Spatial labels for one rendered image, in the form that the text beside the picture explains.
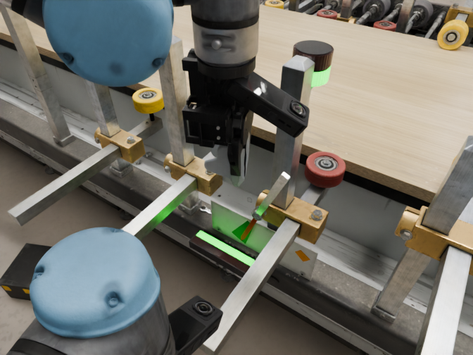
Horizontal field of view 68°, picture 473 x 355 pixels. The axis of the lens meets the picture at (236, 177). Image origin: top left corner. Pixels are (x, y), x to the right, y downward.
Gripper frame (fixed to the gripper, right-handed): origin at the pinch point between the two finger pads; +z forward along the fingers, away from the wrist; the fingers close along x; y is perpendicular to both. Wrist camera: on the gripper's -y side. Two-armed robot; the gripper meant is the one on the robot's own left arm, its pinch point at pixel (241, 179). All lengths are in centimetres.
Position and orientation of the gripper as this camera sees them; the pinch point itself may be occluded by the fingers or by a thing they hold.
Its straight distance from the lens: 55.0
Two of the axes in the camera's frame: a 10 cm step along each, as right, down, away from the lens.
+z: 0.0, 7.3, 6.8
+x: -2.3, 6.6, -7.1
